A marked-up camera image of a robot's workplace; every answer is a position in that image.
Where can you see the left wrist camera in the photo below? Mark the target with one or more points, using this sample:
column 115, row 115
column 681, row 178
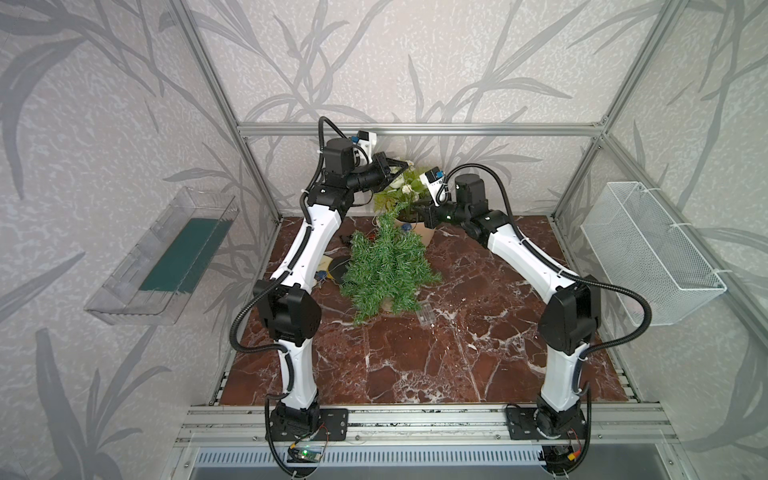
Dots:
column 366, row 140

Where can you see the potted white flower plant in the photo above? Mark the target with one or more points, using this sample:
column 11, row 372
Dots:
column 411, row 192

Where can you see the white wire mesh basket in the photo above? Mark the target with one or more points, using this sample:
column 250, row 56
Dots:
column 640, row 247

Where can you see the green circuit board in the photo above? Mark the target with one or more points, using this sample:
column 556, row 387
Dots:
column 300, row 454

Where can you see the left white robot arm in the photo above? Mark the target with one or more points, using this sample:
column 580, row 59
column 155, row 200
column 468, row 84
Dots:
column 282, row 315

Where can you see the small green christmas tree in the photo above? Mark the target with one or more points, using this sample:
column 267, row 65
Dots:
column 389, row 267

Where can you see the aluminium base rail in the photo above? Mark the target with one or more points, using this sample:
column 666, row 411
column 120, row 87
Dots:
column 414, row 435

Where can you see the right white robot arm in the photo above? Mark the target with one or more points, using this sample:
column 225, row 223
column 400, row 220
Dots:
column 473, row 197

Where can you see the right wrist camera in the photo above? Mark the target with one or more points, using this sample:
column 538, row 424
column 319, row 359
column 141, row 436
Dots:
column 435, row 182

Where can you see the clear battery box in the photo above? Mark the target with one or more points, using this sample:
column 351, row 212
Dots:
column 426, row 315

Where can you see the yellow black object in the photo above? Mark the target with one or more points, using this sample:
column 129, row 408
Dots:
column 332, row 268

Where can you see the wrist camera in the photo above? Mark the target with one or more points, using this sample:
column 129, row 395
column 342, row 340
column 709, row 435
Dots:
column 435, row 182
column 366, row 140

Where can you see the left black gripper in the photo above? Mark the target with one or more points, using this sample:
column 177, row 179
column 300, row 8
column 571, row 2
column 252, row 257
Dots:
column 380, row 166

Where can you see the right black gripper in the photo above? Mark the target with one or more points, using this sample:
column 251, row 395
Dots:
column 428, row 212

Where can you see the clear plastic wall tray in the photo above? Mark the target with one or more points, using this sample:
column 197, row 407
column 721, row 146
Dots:
column 152, row 285

